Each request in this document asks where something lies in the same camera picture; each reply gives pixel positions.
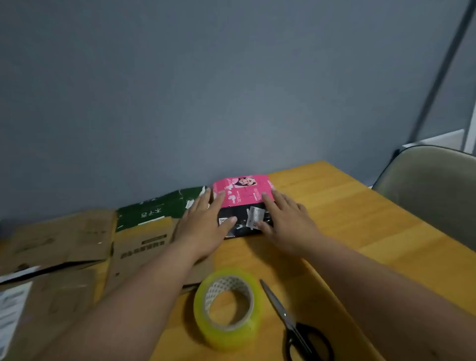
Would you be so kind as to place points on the person's left hand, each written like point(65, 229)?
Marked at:
point(201, 230)

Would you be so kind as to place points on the person's right hand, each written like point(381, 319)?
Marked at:
point(290, 230)

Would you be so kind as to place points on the green box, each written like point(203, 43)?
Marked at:
point(160, 210)

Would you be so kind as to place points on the pink and black carton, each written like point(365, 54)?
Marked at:
point(241, 189)

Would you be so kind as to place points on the small brown cardboard box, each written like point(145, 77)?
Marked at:
point(137, 256)

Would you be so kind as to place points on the black scissors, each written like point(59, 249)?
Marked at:
point(286, 320)

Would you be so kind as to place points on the yellow tape roll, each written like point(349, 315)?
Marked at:
point(230, 334)

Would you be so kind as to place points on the plain brown carton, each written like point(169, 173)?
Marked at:
point(63, 238)

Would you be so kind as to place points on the brown carton with label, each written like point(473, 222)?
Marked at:
point(55, 308)

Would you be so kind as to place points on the person's right forearm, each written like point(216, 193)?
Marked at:
point(379, 301)

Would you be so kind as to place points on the person's left forearm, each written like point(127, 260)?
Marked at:
point(134, 312)

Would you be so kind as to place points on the beige chair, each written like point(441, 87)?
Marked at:
point(431, 186)

